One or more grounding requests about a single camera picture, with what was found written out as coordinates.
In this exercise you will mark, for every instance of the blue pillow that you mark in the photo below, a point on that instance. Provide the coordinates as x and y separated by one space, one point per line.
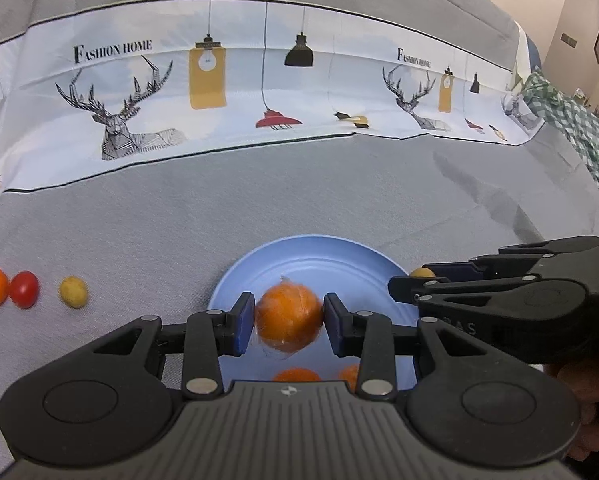
533 52

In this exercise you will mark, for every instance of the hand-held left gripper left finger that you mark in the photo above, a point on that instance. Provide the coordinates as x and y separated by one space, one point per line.
246 324

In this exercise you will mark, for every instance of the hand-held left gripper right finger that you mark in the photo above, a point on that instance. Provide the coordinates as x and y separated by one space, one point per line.
332 324

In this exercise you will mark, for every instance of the small yellow fruit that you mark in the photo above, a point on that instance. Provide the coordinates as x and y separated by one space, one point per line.
74 292
422 273

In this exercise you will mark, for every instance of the red cherry tomato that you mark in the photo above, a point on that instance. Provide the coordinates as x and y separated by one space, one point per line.
24 289

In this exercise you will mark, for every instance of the large orange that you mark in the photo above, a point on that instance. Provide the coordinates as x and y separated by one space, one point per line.
289 321

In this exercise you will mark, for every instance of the wall switch plate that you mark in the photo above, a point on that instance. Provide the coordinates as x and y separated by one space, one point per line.
569 40

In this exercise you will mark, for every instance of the person's right hand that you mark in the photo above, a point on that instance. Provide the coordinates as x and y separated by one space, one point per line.
592 405

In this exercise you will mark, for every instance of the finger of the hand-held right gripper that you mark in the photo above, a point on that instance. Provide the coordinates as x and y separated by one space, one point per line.
484 265
459 297

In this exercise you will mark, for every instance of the blue plate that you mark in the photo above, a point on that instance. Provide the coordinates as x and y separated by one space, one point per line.
304 267

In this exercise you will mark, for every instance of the green checked cloth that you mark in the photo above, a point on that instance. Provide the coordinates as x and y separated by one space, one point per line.
579 125

